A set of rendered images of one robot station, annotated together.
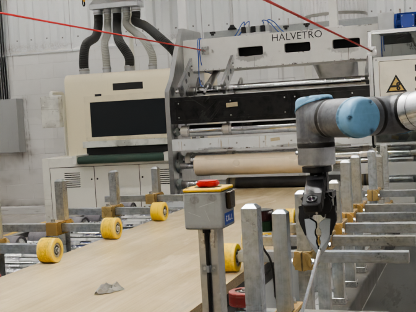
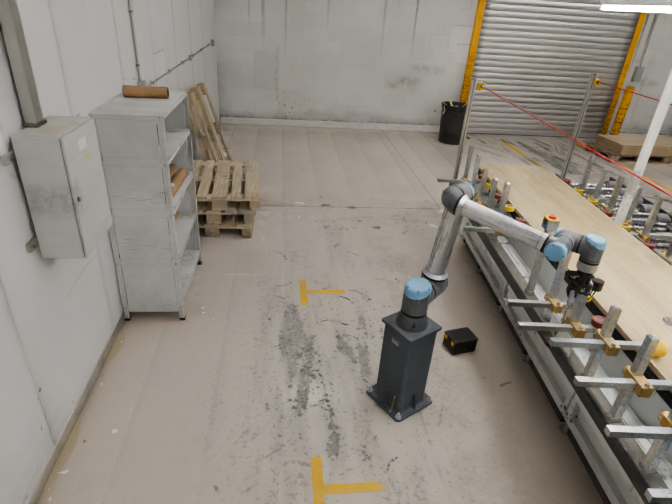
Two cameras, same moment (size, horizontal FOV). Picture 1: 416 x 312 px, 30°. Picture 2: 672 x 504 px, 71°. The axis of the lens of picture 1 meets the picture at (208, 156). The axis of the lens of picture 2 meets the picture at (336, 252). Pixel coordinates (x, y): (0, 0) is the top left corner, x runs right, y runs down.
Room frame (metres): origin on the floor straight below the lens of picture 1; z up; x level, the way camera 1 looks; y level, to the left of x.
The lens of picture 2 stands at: (3.25, -2.07, 2.25)
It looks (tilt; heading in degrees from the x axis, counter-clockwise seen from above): 28 degrees down; 159
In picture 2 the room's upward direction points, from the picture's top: 4 degrees clockwise
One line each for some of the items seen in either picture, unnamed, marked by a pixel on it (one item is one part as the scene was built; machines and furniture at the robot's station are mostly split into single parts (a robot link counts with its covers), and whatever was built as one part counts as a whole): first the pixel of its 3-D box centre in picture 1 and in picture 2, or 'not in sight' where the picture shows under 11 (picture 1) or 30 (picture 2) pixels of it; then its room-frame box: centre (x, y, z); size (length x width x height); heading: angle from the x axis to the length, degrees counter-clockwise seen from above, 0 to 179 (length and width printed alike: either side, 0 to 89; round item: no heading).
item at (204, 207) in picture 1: (209, 208); (550, 223); (1.35, 0.00, 1.18); 0.07 x 0.07 x 0.08; 71
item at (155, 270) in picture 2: not in sight; (156, 204); (-0.35, -2.17, 0.78); 0.90 x 0.45 x 1.55; 166
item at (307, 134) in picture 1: (315, 121); (592, 249); (1.86, -0.26, 1.32); 0.10 x 0.09 x 0.12; 32
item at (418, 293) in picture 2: not in sight; (417, 295); (1.31, -0.79, 0.79); 0.17 x 0.15 x 0.18; 122
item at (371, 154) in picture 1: (373, 202); not in sight; (3.48, -0.73, 0.91); 0.04 x 0.04 x 0.48; 71
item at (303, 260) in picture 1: (306, 257); (605, 342); (2.08, -0.25, 0.95); 0.14 x 0.06 x 0.05; 161
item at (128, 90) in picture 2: not in sight; (146, 92); (-0.46, -2.15, 1.59); 0.30 x 0.08 x 0.08; 76
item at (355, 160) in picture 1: (358, 216); not in sight; (3.01, -0.57, 0.92); 0.04 x 0.04 x 0.48; 71
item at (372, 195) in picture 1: (374, 194); not in sight; (3.50, -0.74, 0.95); 0.14 x 0.06 x 0.05; 161
